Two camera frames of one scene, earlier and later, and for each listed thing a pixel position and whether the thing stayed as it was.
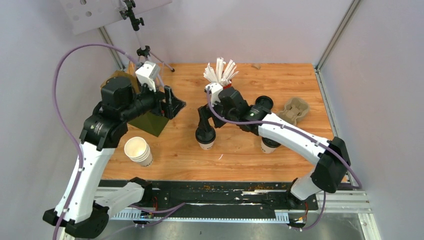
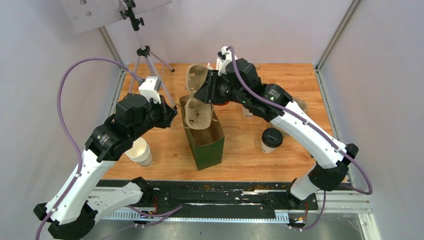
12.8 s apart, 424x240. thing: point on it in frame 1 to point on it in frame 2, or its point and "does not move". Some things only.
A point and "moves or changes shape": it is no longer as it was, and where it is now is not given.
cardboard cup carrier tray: x=295 y=108 moves or changes shape
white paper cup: x=207 y=146 moves or changes shape
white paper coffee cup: x=266 y=149 does not move
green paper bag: x=153 y=123 to x=207 y=144
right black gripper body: x=230 y=115 to x=219 y=90
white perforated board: x=86 y=15 does not move
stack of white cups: x=137 y=149 does not move
